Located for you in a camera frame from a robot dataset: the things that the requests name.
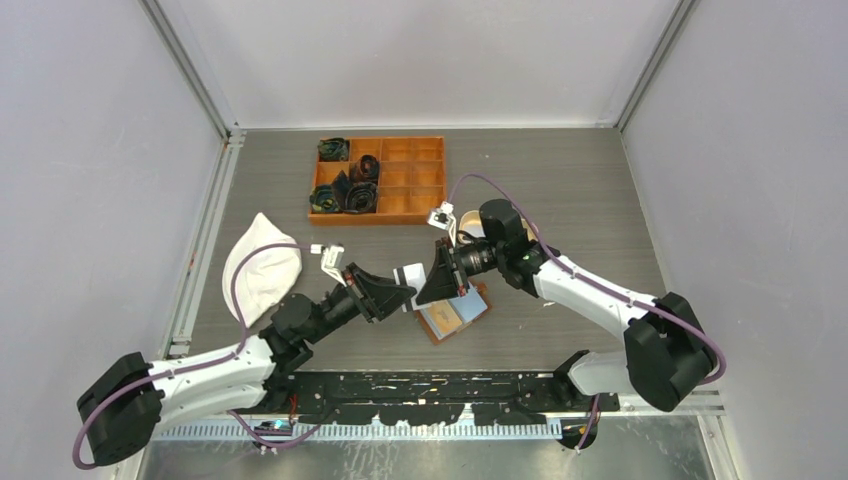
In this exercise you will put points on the orange wooden compartment box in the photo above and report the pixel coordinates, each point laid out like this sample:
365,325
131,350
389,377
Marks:
412,180

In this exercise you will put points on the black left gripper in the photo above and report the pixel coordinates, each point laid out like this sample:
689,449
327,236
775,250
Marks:
374,296

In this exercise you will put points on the white credit card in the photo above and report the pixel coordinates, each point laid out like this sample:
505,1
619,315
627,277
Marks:
412,275

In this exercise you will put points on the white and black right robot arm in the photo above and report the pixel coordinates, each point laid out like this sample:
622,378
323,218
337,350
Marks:
665,354

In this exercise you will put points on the aluminium frame rail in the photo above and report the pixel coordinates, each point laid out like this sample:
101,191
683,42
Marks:
283,427

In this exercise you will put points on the brown leather card holder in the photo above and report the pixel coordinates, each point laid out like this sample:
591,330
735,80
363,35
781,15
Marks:
445,319

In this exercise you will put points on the white cloth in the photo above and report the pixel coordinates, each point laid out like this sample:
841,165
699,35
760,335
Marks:
267,277

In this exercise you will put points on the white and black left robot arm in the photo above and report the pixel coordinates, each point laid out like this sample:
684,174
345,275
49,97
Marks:
136,399

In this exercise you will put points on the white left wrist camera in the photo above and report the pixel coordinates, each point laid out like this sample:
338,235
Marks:
331,260

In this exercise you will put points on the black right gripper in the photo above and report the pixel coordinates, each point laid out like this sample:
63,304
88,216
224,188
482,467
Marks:
444,280

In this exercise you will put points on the beige oval tray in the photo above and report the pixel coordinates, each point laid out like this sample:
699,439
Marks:
471,223

